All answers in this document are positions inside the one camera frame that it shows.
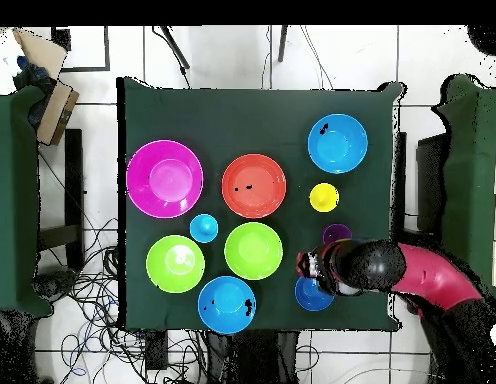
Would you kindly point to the yellow cup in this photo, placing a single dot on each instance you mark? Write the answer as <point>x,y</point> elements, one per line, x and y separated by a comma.
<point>324,197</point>

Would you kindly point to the black tripod leg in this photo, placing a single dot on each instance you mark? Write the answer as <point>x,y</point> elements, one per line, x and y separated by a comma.
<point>176,50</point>
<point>282,44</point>

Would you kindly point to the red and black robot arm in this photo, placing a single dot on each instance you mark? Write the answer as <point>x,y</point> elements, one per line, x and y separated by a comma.
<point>432,276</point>

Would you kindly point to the small dark blue bowl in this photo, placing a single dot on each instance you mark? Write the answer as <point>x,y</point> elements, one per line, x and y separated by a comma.
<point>308,296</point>

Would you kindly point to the black metal stand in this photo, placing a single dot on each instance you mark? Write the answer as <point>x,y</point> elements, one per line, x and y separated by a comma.
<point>74,180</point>
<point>430,180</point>

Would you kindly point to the green bowl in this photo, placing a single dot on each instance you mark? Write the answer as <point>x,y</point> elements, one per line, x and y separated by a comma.
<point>175,264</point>
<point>253,250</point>

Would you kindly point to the orange bowl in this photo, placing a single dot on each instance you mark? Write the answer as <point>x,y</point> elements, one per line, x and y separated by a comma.
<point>254,186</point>

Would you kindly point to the brown cardboard sheet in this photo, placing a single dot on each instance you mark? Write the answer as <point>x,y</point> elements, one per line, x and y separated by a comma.
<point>42,52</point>

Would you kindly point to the light blue bowl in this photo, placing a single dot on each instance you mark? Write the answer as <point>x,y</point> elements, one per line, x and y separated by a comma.
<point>226,306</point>
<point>337,143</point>

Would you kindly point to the dark green table cloth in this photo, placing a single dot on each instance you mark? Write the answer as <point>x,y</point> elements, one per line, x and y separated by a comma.
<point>252,116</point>

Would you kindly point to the purple cup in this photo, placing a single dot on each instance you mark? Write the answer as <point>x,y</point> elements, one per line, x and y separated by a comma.
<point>336,232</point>

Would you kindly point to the brown cardboard box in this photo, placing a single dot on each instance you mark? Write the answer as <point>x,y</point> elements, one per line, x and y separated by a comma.
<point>56,114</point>

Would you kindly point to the green cloth side table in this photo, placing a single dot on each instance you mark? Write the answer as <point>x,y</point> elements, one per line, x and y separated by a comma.
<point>472,160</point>
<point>14,200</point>

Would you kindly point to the light blue cup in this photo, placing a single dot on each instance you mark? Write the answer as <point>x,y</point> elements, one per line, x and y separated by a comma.
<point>203,228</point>

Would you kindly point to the pink bowl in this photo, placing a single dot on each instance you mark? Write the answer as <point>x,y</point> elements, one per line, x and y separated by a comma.
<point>164,178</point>

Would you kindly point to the black pedestal leg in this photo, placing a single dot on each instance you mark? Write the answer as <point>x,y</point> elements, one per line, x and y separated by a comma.
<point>56,284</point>

